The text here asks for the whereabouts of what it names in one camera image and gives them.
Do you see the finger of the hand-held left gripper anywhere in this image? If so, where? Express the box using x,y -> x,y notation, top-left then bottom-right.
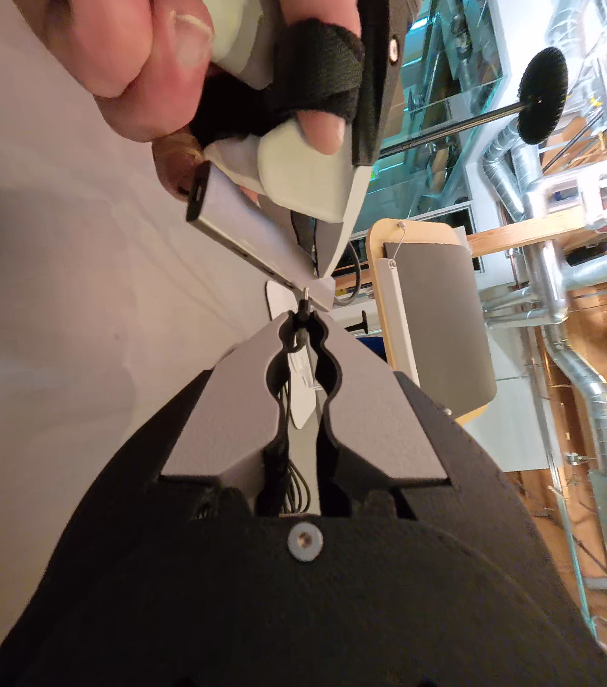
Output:
290,164 -> 375,280

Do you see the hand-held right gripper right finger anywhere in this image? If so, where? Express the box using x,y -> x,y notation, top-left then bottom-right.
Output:
309,312 -> 449,508

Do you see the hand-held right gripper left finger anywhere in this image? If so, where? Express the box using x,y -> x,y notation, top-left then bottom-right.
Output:
158,311 -> 296,508

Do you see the thin black USB cable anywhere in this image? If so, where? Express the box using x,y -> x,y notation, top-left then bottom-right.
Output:
279,287 -> 315,512

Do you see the grey lettered USB hub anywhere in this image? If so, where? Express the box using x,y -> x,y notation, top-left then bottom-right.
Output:
184,160 -> 361,313

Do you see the person's left hand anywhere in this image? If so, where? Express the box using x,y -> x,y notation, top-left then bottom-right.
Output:
14,0 -> 363,204

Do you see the wooden framed dark board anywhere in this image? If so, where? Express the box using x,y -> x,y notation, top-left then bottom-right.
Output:
366,218 -> 498,425

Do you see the black pole stand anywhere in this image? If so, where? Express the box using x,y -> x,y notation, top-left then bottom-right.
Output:
378,47 -> 569,159

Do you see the silver metal pipe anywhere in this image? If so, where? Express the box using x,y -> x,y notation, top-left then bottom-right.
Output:
478,242 -> 569,325

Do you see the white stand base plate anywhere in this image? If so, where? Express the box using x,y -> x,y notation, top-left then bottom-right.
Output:
266,280 -> 320,430

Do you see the silver flexible duct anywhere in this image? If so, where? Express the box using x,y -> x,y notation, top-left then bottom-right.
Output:
483,126 -> 540,221

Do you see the wooden rail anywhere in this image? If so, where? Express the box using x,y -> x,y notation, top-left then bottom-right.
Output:
467,206 -> 588,255

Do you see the silver air duct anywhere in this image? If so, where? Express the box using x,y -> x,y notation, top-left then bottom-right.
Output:
545,322 -> 607,478

